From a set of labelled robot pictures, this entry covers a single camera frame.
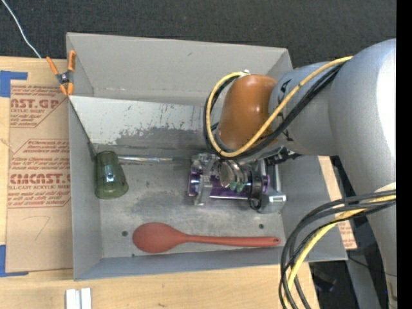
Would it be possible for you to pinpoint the black cylinder on white bracket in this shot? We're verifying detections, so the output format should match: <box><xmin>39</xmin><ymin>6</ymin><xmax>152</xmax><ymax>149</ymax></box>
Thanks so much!
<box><xmin>249</xmin><ymin>159</ymin><xmax>288</xmax><ymax>214</ymax></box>

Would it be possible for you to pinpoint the grey metal bin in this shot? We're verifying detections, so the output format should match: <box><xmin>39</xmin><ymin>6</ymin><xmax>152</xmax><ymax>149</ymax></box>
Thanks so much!
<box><xmin>66</xmin><ymin>32</ymin><xmax>349</xmax><ymax>281</ymax></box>

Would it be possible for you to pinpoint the clear glass stick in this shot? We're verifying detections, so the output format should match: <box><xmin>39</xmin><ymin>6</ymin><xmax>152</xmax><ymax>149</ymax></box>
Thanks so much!
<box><xmin>117</xmin><ymin>154</ymin><xmax>194</xmax><ymax>166</ymax></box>

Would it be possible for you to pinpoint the purple long object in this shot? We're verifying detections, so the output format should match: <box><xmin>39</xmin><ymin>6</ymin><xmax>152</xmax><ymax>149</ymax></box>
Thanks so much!
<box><xmin>187</xmin><ymin>164</ymin><xmax>270</xmax><ymax>202</ymax></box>

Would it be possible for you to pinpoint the brown cardboard board, red print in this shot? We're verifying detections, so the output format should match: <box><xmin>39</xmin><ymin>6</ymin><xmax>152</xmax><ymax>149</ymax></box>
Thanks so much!
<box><xmin>0</xmin><ymin>55</ymin><xmax>358</xmax><ymax>274</ymax></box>

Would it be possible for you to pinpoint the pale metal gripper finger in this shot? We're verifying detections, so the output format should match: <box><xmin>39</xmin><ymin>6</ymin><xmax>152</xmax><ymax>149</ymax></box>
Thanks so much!
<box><xmin>191</xmin><ymin>153</ymin><xmax>214</xmax><ymax>174</ymax></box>
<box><xmin>192</xmin><ymin>185</ymin><xmax>214</xmax><ymax>207</ymax></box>

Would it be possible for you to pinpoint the green translucent cup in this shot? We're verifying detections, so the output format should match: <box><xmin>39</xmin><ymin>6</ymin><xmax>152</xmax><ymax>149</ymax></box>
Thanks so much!
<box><xmin>93</xmin><ymin>150</ymin><xmax>129</xmax><ymax>200</ymax></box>

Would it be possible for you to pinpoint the red spoon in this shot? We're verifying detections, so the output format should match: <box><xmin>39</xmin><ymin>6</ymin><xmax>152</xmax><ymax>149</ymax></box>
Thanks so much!
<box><xmin>132</xmin><ymin>222</ymin><xmax>281</xmax><ymax>254</ymax></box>

